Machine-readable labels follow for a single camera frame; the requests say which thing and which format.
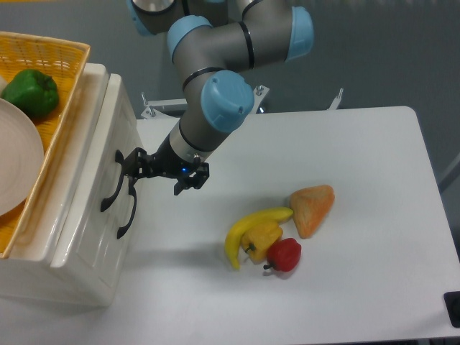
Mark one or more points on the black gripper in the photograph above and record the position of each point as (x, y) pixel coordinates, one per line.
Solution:
(165, 163)

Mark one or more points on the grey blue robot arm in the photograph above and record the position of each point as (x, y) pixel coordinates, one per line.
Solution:
(210, 53)

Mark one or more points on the white drawer cabinet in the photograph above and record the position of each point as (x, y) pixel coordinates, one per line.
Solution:
(28, 272)

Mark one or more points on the yellow banana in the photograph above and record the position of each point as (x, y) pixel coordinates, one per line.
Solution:
(232, 241)

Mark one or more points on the yellow bell pepper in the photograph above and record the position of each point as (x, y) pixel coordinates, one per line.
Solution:
(257, 240)

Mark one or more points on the red bell pepper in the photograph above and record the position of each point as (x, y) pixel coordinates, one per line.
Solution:
(283, 256)

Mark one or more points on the beige plate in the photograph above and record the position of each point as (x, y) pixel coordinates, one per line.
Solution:
(22, 155)

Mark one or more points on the orange triangular bread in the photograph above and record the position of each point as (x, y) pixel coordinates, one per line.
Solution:
(310, 207)

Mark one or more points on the yellow woven basket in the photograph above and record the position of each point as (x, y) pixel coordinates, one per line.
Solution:
(64, 60)

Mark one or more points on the green bell pepper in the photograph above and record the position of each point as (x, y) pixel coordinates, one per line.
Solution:
(33, 92)

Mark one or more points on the black object at table edge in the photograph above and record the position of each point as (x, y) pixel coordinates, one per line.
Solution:
(452, 302)

